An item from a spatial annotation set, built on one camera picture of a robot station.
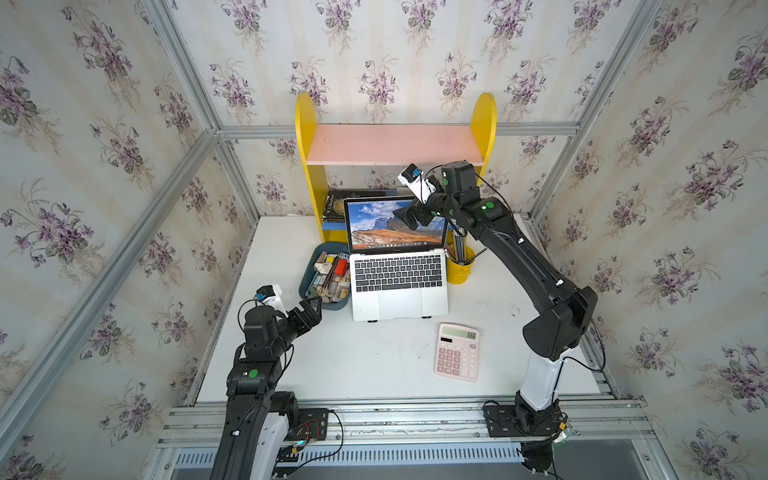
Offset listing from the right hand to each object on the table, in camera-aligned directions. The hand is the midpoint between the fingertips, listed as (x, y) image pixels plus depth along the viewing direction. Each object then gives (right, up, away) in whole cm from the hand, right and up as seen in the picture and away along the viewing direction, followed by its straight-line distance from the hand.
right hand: (409, 197), depth 79 cm
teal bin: (-27, -23, +20) cm, 41 cm away
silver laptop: (-2, -22, +12) cm, 25 cm away
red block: (-22, -20, +22) cm, 37 cm away
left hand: (-25, -29, -2) cm, 38 cm away
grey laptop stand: (-10, -36, +12) cm, 39 cm away
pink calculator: (+14, -44, +5) cm, 46 cm away
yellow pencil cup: (+17, -22, +15) cm, 32 cm away
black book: (-24, -1, +21) cm, 32 cm away
